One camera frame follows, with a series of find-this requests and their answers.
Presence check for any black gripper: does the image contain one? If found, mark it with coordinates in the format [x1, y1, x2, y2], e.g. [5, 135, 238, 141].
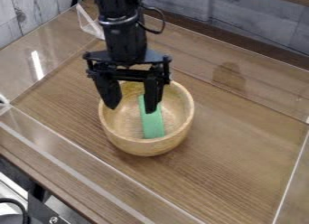
[83, 14, 171, 114]

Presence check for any green rectangular block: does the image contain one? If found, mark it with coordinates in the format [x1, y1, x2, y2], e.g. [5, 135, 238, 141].
[138, 95, 166, 139]

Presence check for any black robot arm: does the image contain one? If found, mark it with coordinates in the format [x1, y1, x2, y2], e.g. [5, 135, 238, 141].
[83, 0, 171, 114]

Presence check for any round wooden bowl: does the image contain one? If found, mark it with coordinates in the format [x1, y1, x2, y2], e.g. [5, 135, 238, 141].
[98, 81, 194, 156]

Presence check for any clear acrylic corner bracket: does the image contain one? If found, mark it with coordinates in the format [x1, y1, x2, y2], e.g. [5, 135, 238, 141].
[76, 4, 106, 40]

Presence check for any black metal table frame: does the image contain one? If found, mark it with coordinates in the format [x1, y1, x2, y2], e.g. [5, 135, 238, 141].
[0, 156, 91, 224]

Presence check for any black cable lower left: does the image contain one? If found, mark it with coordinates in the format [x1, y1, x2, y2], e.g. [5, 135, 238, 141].
[0, 199, 35, 224]

